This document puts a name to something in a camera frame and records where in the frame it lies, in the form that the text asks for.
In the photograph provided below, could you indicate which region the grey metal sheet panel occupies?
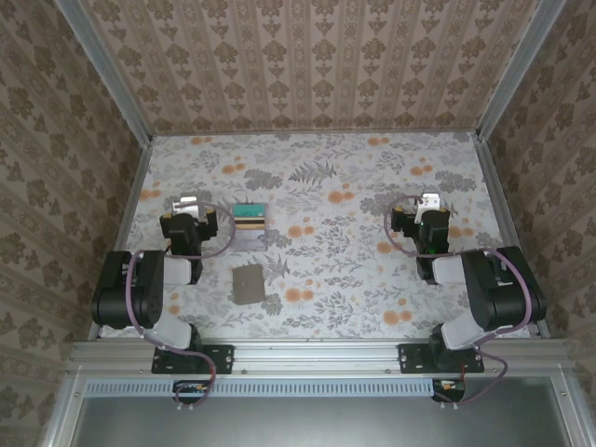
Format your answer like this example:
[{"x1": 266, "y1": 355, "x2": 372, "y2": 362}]
[{"x1": 69, "y1": 395, "x2": 574, "y2": 447}]

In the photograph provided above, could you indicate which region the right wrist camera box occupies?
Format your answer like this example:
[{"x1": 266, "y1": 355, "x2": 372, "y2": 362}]
[{"x1": 415, "y1": 192, "x2": 441, "y2": 223}]

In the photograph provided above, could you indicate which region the clear acrylic card box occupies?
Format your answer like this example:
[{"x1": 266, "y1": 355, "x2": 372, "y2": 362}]
[{"x1": 231, "y1": 200, "x2": 270, "y2": 253}]

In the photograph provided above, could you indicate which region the grey slotted cable duct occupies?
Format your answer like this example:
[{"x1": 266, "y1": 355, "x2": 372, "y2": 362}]
[{"x1": 86, "y1": 379, "x2": 434, "y2": 398}]

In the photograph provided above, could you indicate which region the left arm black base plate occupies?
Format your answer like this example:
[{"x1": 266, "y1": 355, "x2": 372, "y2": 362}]
[{"x1": 151, "y1": 343, "x2": 234, "y2": 375}]

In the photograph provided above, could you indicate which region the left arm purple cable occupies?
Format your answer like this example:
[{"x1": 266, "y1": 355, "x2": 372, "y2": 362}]
[{"x1": 123, "y1": 197, "x2": 237, "y2": 411}]

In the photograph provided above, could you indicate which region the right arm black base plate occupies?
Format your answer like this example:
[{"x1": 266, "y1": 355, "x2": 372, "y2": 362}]
[{"x1": 398, "y1": 343, "x2": 485, "y2": 375}]

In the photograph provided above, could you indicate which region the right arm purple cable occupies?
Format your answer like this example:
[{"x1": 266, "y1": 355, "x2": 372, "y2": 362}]
[{"x1": 384, "y1": 195, "x2": 535, "y2": 407}]

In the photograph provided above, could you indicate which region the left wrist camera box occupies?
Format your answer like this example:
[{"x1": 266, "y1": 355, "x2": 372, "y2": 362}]
[{"x1": 170, "y1": 195, "x2": 207, "y2": 216}]

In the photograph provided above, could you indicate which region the aluminium side rail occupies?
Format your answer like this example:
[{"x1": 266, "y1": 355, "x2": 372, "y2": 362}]
[
  {"x1": 474, "y1": 133, "x2": 550, "y2": 340},
  {"x1": 88, "y1": 137, "x2": 155, "y2": 340}
]

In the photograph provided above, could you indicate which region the aluminium frame rail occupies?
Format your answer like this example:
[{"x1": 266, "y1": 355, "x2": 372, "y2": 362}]
[{"x1": 69, "y1": 339, "x2": 572, "y2": 376}]

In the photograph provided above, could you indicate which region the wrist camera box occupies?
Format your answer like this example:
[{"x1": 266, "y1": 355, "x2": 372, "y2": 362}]
[
  {"x1": 415, "y1": 192, "x2": 441, "y2": 223},
  {"x1": 170, "y1": 195, "x2": 207, "y2": 216}
]

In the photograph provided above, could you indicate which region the aluminium corner post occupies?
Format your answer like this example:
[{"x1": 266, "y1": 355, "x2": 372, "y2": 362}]
[
  {"x1": 53, "y1": 0, "x2": 155, "y2": 145},
  {"x1": 477, "y1": 0, "x2": 569, "y2": 139}
]

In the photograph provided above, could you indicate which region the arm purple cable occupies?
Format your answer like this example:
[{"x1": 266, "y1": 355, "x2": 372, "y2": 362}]
[
  {"x1": 123, "y1": 197, "x2": 237, "y2": 411},
  {"x1": 384, "y1": 195, "x2": 535, "y2": 407}
]

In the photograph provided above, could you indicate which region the black connector with wires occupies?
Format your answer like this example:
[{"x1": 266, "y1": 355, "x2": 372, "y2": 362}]
[
  {"x1": 431, "y1": 378, "x2": 467, "y2": 402},
  {"x1": 172, "y1": 379, "x2": 211, "y2": 405}
]

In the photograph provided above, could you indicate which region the grey card holder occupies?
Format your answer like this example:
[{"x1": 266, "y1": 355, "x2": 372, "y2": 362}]
[{"x1": 231, "y1": 264, "x2": 266, "y2": 306}]

